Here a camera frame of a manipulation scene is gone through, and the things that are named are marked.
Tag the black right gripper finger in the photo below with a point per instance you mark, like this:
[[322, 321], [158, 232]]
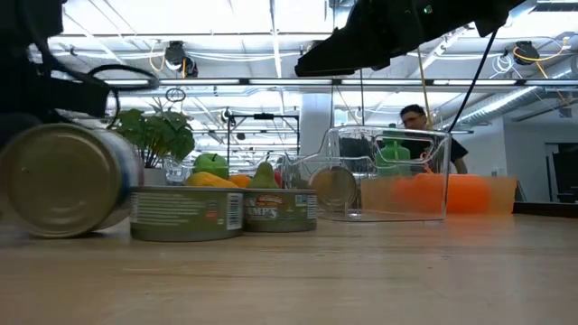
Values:
[[343, 56]]

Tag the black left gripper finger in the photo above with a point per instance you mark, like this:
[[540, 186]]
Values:
[[11, 126]]

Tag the blue label tin can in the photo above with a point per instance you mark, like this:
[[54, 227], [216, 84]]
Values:
[[63, 180]]

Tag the green plastic bottle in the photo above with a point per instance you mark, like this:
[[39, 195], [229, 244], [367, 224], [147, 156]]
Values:
[[393, 158]]

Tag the silver lid tin can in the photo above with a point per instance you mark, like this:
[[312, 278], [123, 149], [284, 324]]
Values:
[[334, 187]]

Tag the red bell pepper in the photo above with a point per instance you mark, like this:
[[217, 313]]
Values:
[[277, 178]]

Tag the green pear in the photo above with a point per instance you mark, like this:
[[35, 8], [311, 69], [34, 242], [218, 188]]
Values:
[[264, 178]]

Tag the green apple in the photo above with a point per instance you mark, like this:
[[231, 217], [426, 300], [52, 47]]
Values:
[[211, 166]]

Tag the orange fruit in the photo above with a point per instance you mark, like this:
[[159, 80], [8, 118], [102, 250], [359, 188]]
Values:
[[240, 181]]

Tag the yellow mango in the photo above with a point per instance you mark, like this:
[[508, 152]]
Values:
[[207, 179]]

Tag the green label tin can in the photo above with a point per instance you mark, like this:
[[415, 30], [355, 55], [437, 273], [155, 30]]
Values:
[[180, 214], [280, 210]]

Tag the orange plastic bottle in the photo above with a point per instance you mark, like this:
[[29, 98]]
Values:
[[469, 194]]

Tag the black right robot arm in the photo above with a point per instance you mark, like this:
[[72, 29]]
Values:
[[474, 13]]

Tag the person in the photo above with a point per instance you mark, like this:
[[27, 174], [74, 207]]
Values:
[[417, 119]]

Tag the green potted plant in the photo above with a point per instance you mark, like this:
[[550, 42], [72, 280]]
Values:
[[158, 135]]

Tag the long ceiling light strip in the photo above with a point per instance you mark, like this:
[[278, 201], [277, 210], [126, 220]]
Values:
[[226, 82]]

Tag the orange translucent plastic bin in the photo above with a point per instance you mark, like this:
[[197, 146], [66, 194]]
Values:
[[503, 194]]

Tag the silver ventilation duct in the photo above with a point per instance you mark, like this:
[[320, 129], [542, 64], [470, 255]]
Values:
[[496, 106]]

